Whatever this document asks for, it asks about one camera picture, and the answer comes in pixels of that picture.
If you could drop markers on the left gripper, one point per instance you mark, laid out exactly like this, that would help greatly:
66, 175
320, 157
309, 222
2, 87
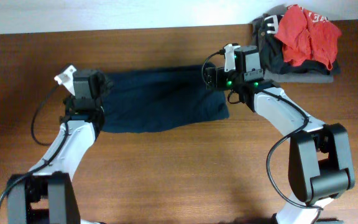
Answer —
106, 85

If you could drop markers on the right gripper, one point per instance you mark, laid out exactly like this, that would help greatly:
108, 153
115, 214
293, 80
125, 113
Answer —
219, 73

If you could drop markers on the navy blue shorts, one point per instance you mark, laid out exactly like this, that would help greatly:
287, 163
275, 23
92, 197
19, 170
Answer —
160, 99

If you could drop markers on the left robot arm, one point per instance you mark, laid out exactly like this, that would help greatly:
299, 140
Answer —
45, 194

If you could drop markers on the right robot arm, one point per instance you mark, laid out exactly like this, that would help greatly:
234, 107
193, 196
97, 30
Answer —
320, 167

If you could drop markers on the grey folded garment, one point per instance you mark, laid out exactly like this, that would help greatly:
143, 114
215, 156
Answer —
310, 77

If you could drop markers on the black garment with white print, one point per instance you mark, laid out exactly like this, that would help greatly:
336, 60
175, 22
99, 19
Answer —
270, 50

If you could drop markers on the red t-shirt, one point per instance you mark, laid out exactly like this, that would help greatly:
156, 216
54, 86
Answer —
306, 35

